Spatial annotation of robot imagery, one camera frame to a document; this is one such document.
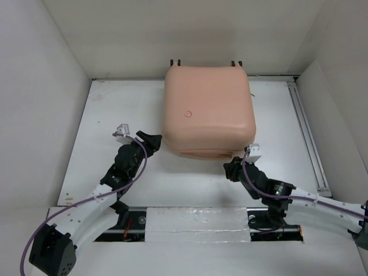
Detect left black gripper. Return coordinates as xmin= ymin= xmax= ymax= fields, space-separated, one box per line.
xmin=124 ymin=131 xmax=160 ymax=178

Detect pink hard-shell suitcase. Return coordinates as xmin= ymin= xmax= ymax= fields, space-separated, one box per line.
xmin=162 ymin=60 xmax=256 ymax=159

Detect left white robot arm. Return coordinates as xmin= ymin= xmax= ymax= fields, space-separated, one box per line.
xmin=24 ymin=131 xmax=162 ymax=275

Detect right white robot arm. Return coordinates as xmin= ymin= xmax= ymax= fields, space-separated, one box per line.
xmin=223 ymin=157 xmax=367 ymax=250

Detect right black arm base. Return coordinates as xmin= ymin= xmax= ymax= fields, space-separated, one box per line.
xmin=247 ymin=208 xmax=304 ymax=242

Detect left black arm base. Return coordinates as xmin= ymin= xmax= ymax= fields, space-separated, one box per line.
xmin=95 ymin=207 xmax=147 ymax=243

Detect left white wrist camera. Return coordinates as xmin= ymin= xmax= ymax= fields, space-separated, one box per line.
xmin=112 ymin=124 xmax=130 ymax=144

